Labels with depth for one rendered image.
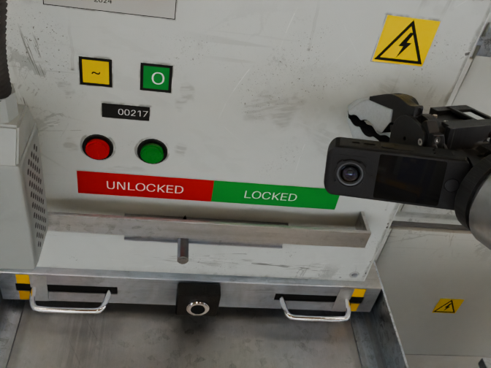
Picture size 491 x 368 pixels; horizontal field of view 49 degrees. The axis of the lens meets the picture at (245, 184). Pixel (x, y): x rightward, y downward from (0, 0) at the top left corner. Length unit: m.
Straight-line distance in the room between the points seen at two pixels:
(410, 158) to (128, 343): 0.50
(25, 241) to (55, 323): 0.27
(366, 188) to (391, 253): 0.74
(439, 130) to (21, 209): 0.39
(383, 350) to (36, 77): 0.59
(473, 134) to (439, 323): 0.99
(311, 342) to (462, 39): 0.47
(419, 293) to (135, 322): 0.73
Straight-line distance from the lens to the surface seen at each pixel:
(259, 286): 0.79
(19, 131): 0.51
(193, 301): 0.77
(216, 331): 0.82
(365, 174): 0.45
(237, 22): 0.54
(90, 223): 0.65
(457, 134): 0.49
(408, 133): 0.50
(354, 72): 0.58
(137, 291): 0.79
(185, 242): 0.68
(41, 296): 0.82
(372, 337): 0.87
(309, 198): 0.68
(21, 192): 0.54
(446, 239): 1.20
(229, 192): 0.66
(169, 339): 0.80
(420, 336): 1.49
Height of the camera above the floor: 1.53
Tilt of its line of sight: 40 degrees down
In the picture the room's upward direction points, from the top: 12 degrees clockwise
